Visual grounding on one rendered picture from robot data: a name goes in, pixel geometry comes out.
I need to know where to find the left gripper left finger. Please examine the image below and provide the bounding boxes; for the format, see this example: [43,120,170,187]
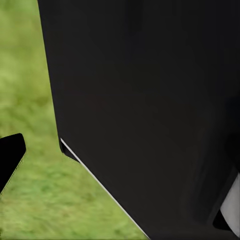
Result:
[0,133,26,193]

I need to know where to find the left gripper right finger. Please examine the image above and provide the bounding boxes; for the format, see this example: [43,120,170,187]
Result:
[224,133,240,173]

